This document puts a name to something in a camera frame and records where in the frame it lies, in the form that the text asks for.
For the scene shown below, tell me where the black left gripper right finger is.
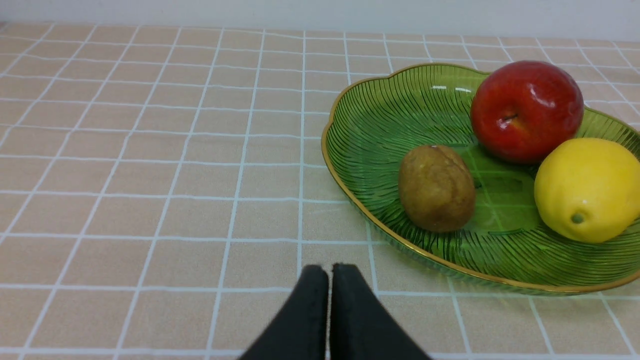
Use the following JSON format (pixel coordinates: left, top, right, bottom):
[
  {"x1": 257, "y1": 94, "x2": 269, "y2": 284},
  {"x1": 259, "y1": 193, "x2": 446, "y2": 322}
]
[{"x1": 329, "y1": 263, "x2": 430, "y2": 360}]

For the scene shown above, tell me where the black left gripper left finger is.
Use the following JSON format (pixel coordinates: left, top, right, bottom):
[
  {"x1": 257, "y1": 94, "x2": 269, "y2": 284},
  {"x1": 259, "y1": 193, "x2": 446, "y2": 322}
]
[{"x1": 240, "y1": 265, "x2": 329, "y2": 360}]

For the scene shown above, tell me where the brown kiwi fruit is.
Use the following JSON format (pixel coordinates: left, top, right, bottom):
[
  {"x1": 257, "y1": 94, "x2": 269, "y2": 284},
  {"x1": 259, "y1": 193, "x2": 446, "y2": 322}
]
[{"x1": 398, "y1": 145, "x2": 476, "y2": 233}]

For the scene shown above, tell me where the yellow lemon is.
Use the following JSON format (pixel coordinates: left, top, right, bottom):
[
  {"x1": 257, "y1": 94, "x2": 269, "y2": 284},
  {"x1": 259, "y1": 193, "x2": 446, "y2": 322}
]
[{"x1": 534, "y1": 137, "x2": 640, "y2": 244}]

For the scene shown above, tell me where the red apple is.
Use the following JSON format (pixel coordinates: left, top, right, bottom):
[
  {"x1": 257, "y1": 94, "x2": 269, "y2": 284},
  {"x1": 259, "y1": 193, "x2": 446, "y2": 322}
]
[{"x1": 470, "y1": 60, "x2": 585, "y2": 165}]

